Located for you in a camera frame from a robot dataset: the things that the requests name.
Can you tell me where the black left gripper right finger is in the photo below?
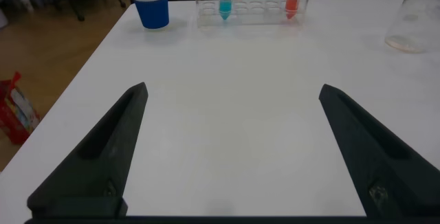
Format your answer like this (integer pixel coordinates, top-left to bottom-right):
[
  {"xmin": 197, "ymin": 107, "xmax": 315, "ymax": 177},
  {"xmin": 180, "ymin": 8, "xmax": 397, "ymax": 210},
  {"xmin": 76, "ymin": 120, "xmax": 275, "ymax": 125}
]
[{"xmin": 318, "ymin": 83, "xmax": 440, "ymax": 219}]

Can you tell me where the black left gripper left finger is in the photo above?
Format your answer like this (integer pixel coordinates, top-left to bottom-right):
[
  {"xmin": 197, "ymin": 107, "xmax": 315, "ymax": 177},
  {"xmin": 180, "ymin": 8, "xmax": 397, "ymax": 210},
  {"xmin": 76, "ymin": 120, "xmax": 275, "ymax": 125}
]
[{"xmin": 26, "ymin": 82, "xmax": 149, "ymax": 219}]

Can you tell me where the clear glass beaker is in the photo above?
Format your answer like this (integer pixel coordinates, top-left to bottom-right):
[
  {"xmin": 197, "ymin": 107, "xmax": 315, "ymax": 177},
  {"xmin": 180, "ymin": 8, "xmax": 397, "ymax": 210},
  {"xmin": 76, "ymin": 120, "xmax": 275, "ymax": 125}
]
[{"xmin": 384, "ymin": 0, "xmax": 440, "ymax": 54}]

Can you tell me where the clear acrylic test tube rack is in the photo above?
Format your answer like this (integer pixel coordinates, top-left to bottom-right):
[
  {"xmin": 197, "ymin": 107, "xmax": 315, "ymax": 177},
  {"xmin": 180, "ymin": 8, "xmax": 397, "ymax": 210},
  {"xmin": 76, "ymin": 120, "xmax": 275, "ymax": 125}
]
[{"xmin": 195, "ymin": 0, "xmax": 311, "ymax": 27}]

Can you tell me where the red gift bag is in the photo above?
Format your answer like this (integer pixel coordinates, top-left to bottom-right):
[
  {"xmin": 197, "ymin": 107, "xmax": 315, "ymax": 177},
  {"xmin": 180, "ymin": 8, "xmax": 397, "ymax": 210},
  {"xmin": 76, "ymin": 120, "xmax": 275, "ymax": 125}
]
[{"xmin": 0, "ymin": 71, "xmax": 41, "ymax": 146}]

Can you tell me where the blue paper cup white rim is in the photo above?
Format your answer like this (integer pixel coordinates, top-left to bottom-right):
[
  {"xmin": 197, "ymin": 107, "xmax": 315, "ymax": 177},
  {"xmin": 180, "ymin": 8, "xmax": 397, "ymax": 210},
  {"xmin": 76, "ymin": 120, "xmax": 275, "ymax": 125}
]
[{"xmin": 128, "ymin": 0, "xmax": 170, "ymax": 31}]

